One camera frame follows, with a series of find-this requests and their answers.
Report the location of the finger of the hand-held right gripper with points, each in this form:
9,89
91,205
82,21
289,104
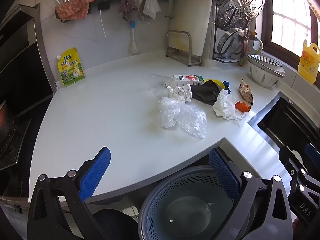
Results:
290,160
313,152

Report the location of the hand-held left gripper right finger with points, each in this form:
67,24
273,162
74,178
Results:
223,172

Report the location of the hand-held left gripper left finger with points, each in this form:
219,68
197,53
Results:
96,172

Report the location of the clear plastic bag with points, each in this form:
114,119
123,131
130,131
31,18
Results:
190,120

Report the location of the orange peel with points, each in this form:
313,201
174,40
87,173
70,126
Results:
241,106

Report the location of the grey perforated trash basket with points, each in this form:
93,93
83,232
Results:
160,205

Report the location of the brown printed wrapper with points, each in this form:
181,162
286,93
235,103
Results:
246,93

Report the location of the black cloth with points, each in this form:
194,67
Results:
205,93

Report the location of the checked paper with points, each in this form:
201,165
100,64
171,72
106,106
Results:
178,93

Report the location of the steel kitchen sink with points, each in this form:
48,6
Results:
287,120

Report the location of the white slotted colander bowl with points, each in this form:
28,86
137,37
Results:
265,80

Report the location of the small blue plastic object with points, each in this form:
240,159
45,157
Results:
226,84

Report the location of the black gas stove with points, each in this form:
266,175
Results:
12,145

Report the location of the yellow oil bottle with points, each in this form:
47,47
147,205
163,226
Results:
308,62

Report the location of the white green juice carton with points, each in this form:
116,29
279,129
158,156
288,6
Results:
192,79

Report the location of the patterned ceramic bowl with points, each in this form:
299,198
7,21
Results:
265,61

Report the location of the yellow spouted seasoning pouch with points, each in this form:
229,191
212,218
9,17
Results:
71,70

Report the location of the clear plastic cup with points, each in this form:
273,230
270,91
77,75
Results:
160,82

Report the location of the gas pipe valve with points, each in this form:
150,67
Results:
260,45

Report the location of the steel cutting board stand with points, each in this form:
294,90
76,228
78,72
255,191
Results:
190,55

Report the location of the glass pot lid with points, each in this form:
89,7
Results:
230,42

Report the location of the blue white bottle brush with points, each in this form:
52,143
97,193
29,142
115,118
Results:
133,46

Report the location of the window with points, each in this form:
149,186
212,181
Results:
292,15

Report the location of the perforated steel steamer plate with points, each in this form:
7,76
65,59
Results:
240,10

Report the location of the white cutting board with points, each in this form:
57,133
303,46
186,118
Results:
190,12

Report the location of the pink dish cloth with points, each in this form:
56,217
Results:
75,7

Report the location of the purple grey rag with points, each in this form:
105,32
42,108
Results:
127,6

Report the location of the white peeler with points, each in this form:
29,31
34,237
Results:
170,7

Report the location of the white rag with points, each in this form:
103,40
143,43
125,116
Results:
151,6

